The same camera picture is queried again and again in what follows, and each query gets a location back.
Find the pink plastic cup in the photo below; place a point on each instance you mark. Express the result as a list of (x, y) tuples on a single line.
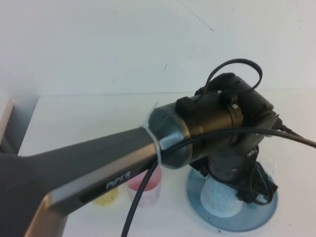
[(153, 184)]

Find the light blue plastic cup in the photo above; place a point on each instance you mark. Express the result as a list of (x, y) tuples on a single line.
[(217, 200)]

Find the clear zip tie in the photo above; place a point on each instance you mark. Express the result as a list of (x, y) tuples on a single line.
[(154, 138)]

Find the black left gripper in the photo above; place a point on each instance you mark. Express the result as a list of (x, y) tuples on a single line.
[(229, 165)]

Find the white side table beige edge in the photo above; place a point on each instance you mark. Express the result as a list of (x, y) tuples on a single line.
[(6, 116)]

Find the blue cup drying rack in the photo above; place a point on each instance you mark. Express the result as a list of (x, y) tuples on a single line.
[(222, 225)]

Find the yellow plastic cup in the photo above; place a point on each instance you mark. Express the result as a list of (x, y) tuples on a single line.
[(106, 197)]

